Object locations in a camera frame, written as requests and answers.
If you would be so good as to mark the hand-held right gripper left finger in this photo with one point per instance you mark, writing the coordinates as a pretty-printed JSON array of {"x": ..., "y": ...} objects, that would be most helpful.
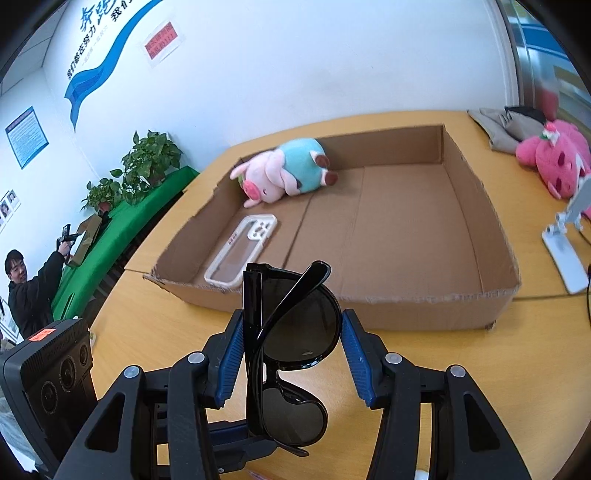
[{"x": 231, "y": 360}]

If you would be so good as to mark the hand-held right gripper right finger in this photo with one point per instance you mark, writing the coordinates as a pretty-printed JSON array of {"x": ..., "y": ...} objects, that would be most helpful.
[{"x": 358, "y": 360}]

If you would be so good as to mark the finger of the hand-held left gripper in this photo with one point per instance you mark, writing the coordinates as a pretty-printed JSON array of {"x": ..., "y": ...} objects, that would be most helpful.
[{"x": 226, "y": 428}]

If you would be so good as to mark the black sunglasses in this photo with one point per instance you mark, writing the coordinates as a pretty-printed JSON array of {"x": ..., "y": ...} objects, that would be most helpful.
[{"x": 300, "y": 332}]

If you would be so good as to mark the white clear phone case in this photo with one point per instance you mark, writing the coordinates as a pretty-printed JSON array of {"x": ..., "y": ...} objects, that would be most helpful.
[{"x": 261, "y": 228}]

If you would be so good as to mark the shallow cardboard box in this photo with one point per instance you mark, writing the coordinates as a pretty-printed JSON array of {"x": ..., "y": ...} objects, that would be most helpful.
[{"x": 406, "y": 221}]

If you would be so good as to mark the teal and pink plush pig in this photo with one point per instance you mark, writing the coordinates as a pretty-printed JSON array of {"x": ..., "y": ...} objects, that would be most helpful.
[{"x": 300, "y": 161}]

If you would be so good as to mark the black hand-held device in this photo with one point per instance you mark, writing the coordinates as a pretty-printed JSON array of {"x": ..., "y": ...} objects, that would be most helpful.
[{"x": 67, "y": 237}]

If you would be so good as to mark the small brown cardboard carton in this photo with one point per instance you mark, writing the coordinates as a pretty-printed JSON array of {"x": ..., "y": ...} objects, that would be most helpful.
[{"x": 87, "y": 235}]

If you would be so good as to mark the green cloth covered table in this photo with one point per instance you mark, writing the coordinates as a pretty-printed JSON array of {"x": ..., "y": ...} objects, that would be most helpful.
[{"x": 115, "y": 230}]

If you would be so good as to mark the small potted green plant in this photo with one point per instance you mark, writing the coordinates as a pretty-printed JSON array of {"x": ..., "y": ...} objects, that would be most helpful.
[{"x": 104, "y": 194}]

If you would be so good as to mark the large potted green plant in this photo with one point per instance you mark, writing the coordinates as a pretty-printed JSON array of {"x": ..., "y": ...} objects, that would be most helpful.
[{"x": 152, "y": 157}]

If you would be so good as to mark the white phone stand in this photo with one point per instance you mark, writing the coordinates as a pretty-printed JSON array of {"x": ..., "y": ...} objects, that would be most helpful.
[{"x": 565, "y": 258}]

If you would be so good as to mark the beige cloth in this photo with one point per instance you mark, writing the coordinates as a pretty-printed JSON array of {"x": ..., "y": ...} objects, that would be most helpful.
[{"x": 498, "y": 129}]

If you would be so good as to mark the pink plush bear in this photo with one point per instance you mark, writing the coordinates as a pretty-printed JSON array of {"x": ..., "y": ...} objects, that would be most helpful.
[{"x": 554, "y": 157}]

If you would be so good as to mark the glass door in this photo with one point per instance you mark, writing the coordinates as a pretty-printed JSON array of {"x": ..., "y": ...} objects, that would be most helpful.
[{"x": 545, "y": 55}]

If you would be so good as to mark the wall photo chart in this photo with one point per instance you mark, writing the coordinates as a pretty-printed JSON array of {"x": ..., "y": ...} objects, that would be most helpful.
[{"x": 9, "y": 203}]

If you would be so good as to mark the blue wall poster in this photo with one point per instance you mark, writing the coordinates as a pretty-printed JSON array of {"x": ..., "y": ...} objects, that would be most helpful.
[{"x": 25, "y": 136}]

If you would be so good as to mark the blue wave wall decal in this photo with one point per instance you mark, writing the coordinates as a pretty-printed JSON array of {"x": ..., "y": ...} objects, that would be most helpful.
[{"x": 92, "y": 78}]

